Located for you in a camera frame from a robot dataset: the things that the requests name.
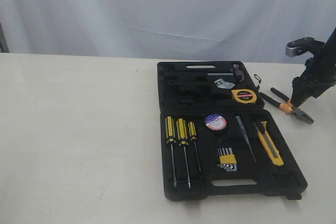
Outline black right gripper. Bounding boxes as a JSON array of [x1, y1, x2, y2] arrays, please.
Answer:
[[291, 50, 335, 106]]

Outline yellow tape measure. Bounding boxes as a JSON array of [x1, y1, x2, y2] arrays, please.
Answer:
[[231, 74, 262, 104]]

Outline yellow utility knife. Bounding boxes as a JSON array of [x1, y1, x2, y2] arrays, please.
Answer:
[[254, 121, 284, 167]]

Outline black PVC insulating tape roll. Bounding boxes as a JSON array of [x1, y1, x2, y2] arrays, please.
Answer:
[[204, 114, 227, 131]]

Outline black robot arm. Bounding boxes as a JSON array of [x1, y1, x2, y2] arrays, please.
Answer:
[[286, 31, 335, 107]]

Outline black plastic tool case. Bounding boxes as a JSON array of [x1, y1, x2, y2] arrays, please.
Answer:
[[157, 61, 308, 201]]

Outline black orange combination pliers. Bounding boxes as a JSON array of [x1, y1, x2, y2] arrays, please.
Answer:
[[259, 87, 314, 124]]

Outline clear voltage tester pen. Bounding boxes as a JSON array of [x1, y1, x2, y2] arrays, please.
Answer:
[[235, 115, 257, 163]]

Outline hex key set yellow holder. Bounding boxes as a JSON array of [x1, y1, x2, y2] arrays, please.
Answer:
[[217, 147, 238, 172]]

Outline white fabric backdrop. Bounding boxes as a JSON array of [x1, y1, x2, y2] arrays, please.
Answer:
[[1, 0, 335, 63]]

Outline small yellow black screwdriver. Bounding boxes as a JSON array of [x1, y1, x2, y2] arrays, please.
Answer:
[[187, 121, 201, 172]]

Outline middle yellow black screwdriver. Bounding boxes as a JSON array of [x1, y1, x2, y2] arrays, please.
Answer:
[[176, 118, 191, 189]]

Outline large yellow black screwdriver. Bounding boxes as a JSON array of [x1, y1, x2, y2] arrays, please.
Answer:
[[165, 116, 177, 187]]

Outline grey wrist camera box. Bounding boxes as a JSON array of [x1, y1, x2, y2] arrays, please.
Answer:
[[286, 37, 325, 58]]

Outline claw hammer black handle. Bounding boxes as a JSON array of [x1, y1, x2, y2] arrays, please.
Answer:
[[163, 64, 245, 83]]

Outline adjustable wrench black handle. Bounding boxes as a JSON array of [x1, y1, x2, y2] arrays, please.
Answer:
[[168, 78, 236, 89]]

